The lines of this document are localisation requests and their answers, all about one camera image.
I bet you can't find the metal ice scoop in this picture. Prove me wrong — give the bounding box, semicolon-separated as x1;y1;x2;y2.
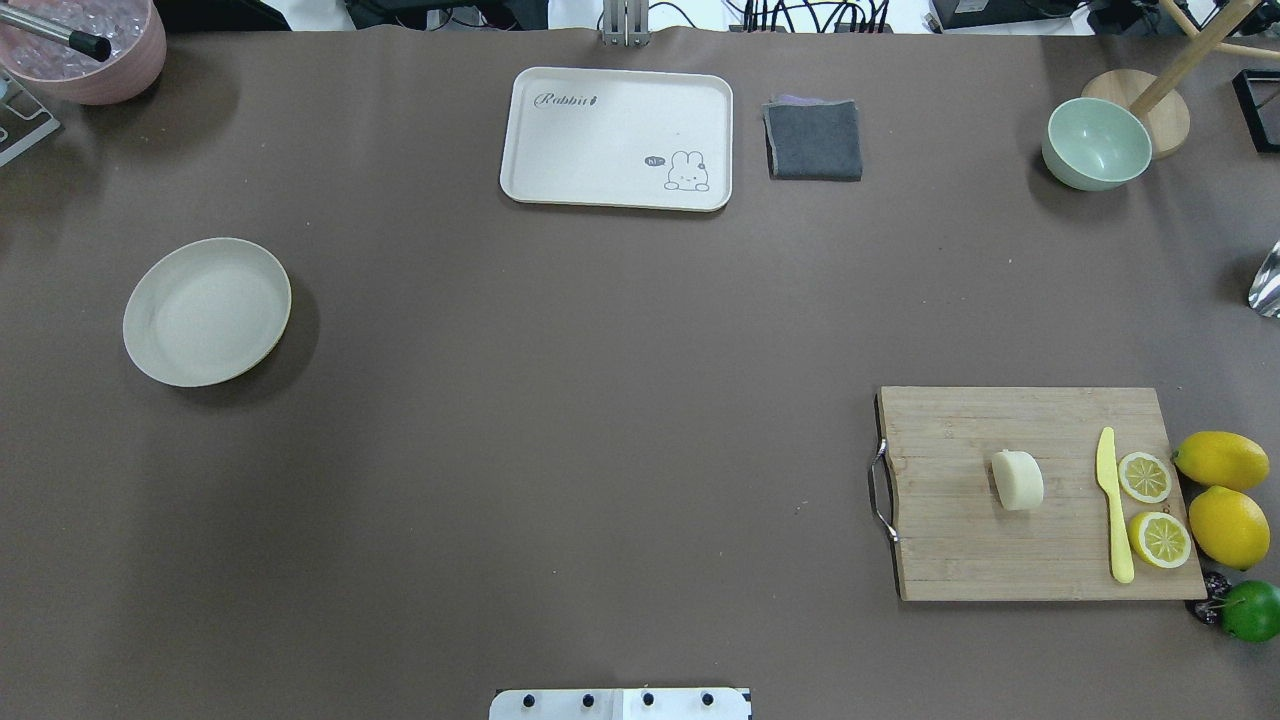
1245;241;1280;319

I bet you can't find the cream round plate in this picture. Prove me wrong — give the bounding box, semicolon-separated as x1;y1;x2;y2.
122;237;293;388

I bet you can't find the cream rabbit tray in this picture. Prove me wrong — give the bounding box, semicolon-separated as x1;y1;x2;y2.
499;67;733;211

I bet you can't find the wooden cutting board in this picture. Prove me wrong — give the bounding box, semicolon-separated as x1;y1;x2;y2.
868;386;1204;601

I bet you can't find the white steamed bun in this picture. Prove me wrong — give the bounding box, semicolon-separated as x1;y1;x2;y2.
989;448;1044;512

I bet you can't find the wooden cup rack stand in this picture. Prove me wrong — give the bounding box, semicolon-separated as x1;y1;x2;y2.
1082;1;1277;159

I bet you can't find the lemon half slice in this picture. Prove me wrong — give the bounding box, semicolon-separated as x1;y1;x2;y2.
1117;452;1176;505
1128;511;1194;569

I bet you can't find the lower whole lemon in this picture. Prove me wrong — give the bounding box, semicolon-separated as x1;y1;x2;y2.
1187;486;1271;571

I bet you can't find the mint green bowl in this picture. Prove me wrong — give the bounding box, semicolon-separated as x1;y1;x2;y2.
1041;97;1155;192

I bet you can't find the yellow plastic knife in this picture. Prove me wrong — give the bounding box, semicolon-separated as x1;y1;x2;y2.
1094;427;1135;585

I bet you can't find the metal rack at corner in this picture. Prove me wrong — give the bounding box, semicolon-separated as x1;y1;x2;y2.
0;70;61;167

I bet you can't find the upper lemon half slice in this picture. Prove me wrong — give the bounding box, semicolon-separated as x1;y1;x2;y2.
1117;452;1176;505

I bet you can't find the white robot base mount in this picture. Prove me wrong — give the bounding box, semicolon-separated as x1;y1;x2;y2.
488;687;753;719

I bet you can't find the black metal tray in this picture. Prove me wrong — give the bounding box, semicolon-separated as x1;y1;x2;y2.
1231;69;1279;154

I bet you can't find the whole lemon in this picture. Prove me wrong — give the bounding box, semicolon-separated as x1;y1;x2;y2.
1187;486;1271;571
1172;430;1271;492

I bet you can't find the grey folded cloth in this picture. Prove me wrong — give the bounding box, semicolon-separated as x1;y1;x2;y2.
762;95;864;182

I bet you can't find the pink ice bowl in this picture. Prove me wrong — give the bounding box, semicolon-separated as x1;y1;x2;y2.
3;1;166;105

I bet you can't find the upper whole lemon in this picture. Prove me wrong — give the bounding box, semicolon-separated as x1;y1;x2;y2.
1172;430;1271;492

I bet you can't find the green lime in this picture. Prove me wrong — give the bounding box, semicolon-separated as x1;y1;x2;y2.
1221;580;1279;643

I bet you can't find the black handled metal tool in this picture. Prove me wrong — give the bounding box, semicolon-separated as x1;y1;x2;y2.
1;1;113;61

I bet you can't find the aluminium frame post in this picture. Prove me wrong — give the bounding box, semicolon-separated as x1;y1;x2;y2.
600;0;652;47

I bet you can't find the lower lemon half slice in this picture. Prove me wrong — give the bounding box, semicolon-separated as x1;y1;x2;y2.
1128;511;1194;569

